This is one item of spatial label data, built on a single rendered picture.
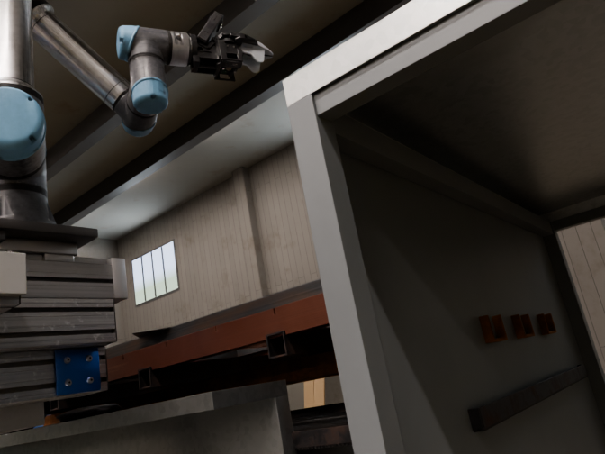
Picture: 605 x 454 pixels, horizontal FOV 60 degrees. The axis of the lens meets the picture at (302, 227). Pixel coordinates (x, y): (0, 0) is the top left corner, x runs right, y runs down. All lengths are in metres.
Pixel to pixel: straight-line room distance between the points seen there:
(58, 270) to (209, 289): 10.16
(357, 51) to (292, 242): 9.09
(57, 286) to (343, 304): 0.67
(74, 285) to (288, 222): 8.77
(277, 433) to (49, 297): 0.50
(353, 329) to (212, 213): 10.82
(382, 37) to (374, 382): 0.39
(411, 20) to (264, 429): 0.79
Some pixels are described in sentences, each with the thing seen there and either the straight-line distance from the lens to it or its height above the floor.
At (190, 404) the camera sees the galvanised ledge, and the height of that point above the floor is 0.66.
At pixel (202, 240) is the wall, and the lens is 11.55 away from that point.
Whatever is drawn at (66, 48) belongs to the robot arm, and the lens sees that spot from 1.37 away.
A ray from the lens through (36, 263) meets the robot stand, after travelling 1.13.
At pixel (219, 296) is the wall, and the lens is 11.02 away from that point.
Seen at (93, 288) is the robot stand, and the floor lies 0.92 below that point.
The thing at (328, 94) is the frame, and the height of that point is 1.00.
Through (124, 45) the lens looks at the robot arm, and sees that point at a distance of 1.25.
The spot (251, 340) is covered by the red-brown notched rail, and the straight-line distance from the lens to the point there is 1.16.
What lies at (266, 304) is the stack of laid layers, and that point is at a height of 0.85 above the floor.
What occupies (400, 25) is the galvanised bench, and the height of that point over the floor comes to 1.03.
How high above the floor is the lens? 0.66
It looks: 17 degrees up
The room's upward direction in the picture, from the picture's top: 11 degrees counter-clockwise
